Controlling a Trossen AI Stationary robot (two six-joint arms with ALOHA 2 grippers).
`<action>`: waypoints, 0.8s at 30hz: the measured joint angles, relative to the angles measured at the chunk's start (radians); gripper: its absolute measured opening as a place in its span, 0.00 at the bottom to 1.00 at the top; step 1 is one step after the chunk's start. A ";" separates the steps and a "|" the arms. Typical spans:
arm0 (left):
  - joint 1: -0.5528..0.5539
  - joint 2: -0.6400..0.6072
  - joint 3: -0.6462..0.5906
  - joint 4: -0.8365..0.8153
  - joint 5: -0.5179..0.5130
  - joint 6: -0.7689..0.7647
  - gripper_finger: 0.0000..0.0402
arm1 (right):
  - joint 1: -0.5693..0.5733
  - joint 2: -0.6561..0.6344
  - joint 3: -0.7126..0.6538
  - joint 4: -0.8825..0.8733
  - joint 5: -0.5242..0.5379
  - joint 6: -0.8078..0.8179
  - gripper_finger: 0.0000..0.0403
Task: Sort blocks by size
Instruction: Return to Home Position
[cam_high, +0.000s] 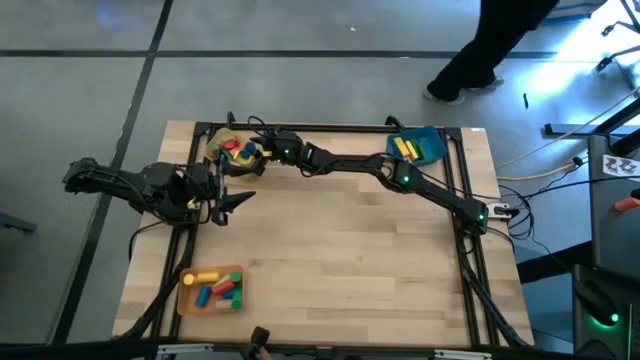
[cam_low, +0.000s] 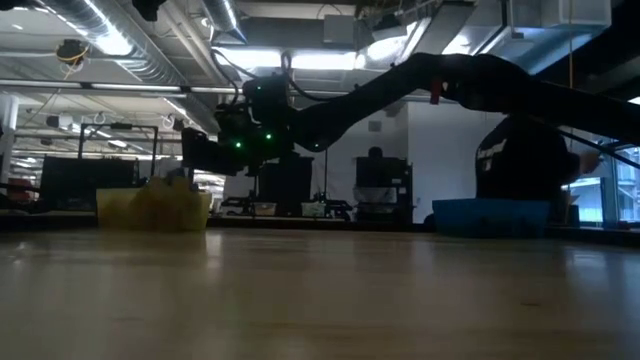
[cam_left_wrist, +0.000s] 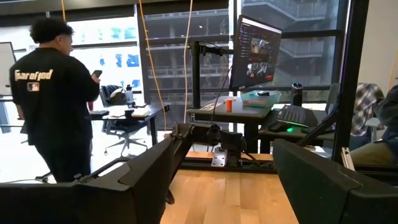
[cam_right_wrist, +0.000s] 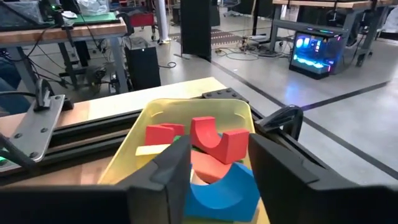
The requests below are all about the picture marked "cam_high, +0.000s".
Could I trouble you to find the yellow floor cable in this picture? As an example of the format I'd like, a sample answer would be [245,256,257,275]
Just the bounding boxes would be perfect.
[494,158,585,182]

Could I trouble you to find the black power cable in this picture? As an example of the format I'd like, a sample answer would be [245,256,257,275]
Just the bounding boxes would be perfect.
[497,174,640,201]

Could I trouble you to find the black stand base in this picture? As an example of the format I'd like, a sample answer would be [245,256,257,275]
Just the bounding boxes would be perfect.
[543,94,640,139]

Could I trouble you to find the black computer mouse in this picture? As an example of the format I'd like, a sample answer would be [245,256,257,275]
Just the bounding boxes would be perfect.
[573,279,621,329]

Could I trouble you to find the black left camera cable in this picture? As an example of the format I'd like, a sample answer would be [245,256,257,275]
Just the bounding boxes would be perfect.
[177,164,214,226]

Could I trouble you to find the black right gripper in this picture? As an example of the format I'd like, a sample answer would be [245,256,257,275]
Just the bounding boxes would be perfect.
[249,128,306,177]

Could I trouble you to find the silver bracket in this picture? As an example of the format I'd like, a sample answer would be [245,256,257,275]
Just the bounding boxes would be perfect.
[156,343,215,359]
[433,348,494,360]

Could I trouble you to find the blue floor box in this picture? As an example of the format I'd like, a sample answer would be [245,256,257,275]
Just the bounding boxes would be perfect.
[547,0,609,26]

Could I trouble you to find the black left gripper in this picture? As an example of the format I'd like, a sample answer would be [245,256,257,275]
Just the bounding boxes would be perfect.
[187,153,258,227]

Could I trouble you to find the orange handle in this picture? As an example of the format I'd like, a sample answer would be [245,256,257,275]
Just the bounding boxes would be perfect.
[613,195,640,213]

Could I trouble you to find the orange plastic bin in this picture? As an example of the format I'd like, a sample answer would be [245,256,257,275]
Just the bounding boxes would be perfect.
[177,264,246,317]

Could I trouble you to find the yellow plastic bin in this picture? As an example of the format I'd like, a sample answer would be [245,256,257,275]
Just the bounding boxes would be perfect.
[203,127,266,170]

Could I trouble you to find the black camera cable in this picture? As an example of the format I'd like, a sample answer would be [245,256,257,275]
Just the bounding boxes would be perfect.
[246,115,282,140]
[177,164,214,226]

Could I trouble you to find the blue plastic bin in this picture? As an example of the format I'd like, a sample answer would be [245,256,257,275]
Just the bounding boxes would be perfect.
[385,124,448,168]

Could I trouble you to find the black right camera cable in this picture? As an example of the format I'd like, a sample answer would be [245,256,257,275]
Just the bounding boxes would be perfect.
[246,115,282,140]

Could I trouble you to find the black handheld device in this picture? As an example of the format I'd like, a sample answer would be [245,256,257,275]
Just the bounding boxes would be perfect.
[248,326,272,354]

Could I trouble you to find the white printed paper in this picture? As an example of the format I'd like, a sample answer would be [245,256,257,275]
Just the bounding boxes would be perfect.
[601,153,640,177]

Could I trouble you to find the person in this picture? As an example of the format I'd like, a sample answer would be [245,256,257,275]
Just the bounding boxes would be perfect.
[423,0,560,107]

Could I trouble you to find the thin yellow cord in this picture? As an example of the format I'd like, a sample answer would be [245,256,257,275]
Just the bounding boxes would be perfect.
[494,84,640,171]

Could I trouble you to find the black side desk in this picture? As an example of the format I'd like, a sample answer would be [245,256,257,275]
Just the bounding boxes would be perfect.
[569,133,640,360]

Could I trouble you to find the black tripod legs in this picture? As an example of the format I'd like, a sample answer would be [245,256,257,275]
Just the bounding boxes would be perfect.
[595,0,640,91]

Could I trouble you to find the grey floor object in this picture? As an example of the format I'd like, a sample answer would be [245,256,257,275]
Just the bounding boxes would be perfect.
[0,212,37,235]

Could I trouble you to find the red cylinder block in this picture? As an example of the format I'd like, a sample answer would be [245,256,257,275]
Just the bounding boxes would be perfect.
[211,279,237,297]

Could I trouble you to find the black table frame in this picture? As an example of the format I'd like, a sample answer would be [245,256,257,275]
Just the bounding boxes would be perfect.
[122,112,534,351]

